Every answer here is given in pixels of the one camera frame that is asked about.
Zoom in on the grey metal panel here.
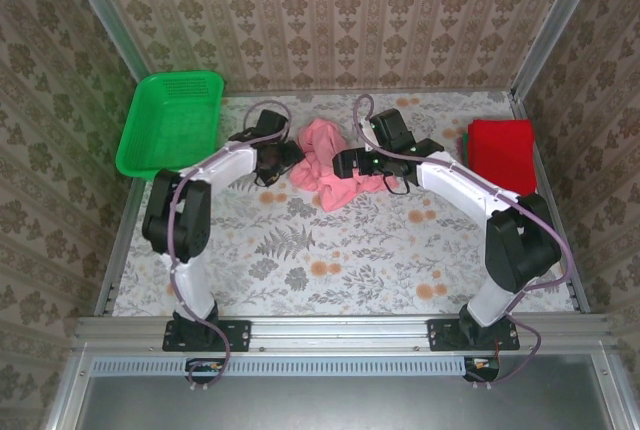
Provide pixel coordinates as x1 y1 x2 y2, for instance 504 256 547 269
47 352 636 430

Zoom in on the grey slotted cable duct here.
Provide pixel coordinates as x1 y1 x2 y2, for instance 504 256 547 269
92 355 464 376

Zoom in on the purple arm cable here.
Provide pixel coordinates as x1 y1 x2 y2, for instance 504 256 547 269
167 101 292 394
352 93 574 391

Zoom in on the green plastic basket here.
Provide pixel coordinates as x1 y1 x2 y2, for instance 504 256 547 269
114 69 226 182

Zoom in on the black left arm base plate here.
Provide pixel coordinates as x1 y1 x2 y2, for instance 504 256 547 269
162 318 251 353

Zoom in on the black cable connector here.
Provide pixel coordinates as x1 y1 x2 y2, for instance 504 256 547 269
463 355 501 383
185 357 225 384

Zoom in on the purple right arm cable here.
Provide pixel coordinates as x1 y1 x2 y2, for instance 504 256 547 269
352 93 574 391

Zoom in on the floral table cover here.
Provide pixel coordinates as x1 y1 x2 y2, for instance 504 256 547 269
112 91 576 319

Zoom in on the red folded t-shirt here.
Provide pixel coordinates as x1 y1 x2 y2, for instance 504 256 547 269
467 118 539 197

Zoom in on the aluminium mounting rail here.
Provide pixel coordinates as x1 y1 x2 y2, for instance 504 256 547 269
74 316 612 353

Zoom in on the pink t-shirt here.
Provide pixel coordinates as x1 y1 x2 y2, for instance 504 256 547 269
288 117 401 213

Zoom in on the aluminium frame post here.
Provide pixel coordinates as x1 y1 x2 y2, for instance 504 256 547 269
55 0 151 84
509 0 610 99

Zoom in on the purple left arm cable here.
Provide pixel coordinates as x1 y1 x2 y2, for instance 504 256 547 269
167 101 292 394

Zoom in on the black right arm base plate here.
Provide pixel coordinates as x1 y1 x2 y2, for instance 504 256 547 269
427 318 521 353

